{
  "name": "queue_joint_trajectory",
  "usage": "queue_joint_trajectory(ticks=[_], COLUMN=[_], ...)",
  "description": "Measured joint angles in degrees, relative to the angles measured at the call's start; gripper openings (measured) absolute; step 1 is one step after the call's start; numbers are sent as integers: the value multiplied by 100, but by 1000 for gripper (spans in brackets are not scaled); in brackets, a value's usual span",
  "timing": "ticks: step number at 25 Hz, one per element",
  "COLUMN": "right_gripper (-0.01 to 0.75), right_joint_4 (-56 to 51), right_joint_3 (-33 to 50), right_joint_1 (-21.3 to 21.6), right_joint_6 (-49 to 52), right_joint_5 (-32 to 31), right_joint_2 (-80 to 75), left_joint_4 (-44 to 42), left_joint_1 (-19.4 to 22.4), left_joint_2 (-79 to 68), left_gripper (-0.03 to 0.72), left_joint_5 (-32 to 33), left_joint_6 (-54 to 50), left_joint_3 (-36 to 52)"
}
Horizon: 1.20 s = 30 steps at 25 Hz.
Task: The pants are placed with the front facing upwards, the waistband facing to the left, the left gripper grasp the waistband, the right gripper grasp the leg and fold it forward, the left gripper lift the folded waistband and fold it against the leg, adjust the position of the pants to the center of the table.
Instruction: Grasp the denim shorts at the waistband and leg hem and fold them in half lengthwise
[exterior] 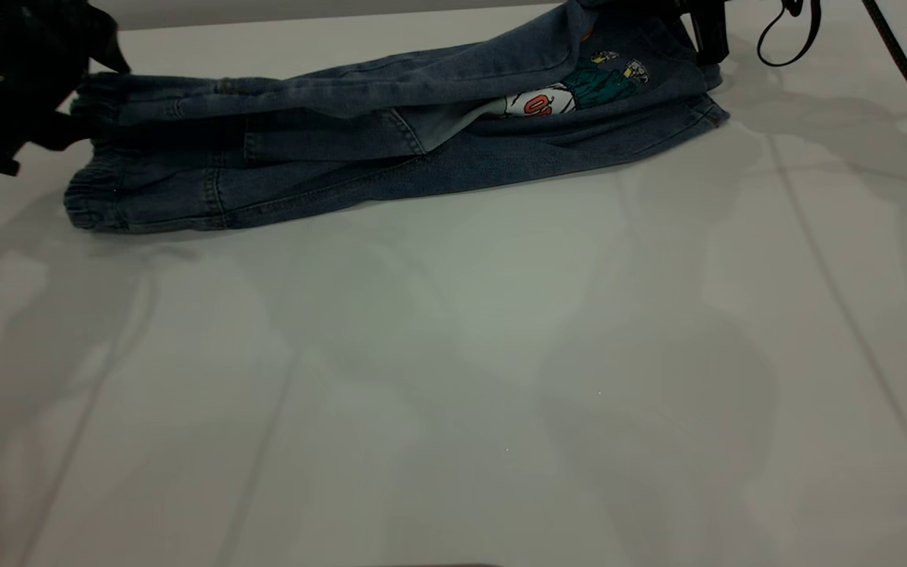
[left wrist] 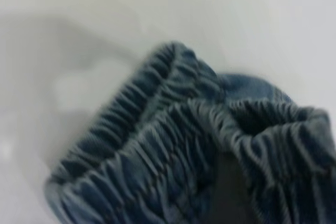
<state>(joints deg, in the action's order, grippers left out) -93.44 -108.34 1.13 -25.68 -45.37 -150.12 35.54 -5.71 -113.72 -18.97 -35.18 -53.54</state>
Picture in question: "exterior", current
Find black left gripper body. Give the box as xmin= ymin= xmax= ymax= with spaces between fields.
xmin=0 ymin=0 xmax=131 ymax=176

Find blue denim jeans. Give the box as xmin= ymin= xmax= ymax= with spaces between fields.
xmin=62 ymin=0 xmax=731 ymax=235

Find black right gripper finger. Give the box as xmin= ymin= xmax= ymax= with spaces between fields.
xmin=682 ymin=0 xmax=731 ymax=67

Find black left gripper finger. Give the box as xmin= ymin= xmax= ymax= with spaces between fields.
xmin=28 ymin=109 xmax=92 ymax=152

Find thin black looped cable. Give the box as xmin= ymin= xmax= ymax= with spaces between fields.
xmin=757 ymin=0 xmax=822 ymax=69

